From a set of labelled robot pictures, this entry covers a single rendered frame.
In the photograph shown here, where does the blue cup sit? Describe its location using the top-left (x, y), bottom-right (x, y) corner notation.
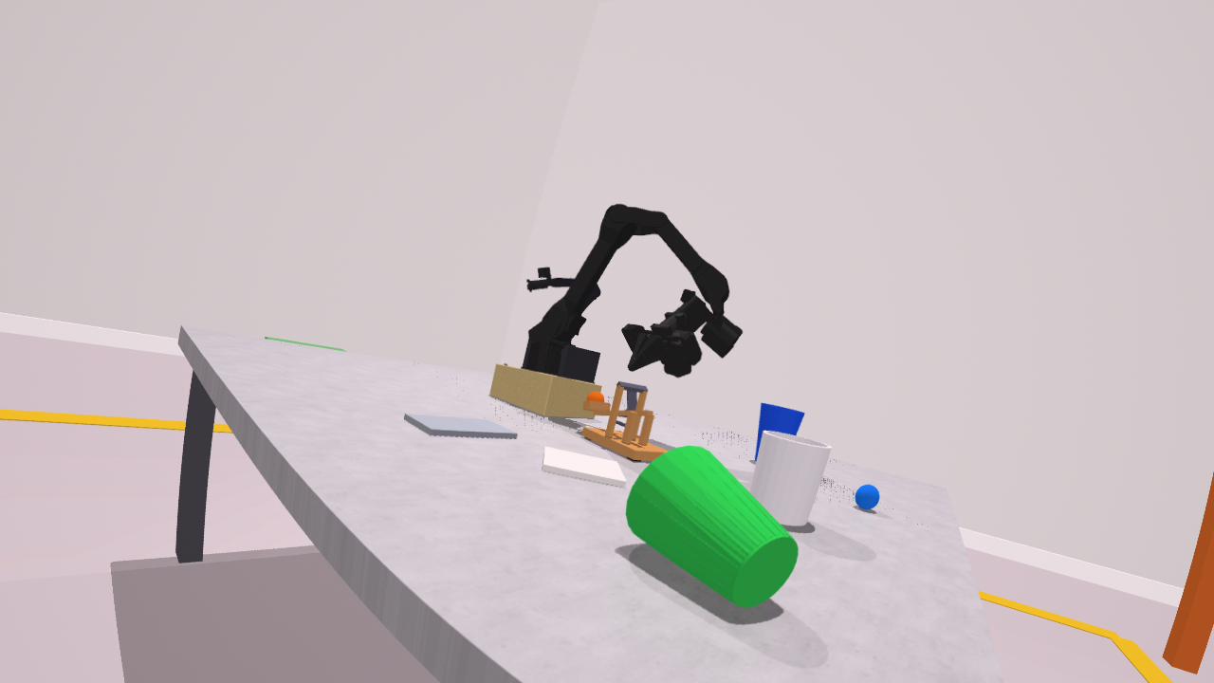
top-left (755, 403), bottom-right (804, 462)

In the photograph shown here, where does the white cup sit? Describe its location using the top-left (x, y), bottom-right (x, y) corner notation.
top-left (749, 431), bottom-right (832, 527)

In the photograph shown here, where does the blue ball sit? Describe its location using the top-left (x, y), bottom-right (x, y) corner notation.
top-left (855, 485), bottom-right (880, 510)

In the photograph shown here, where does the green plastic cup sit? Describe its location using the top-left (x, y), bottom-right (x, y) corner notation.
top-left (626, 446), bottom-right (799, 608)

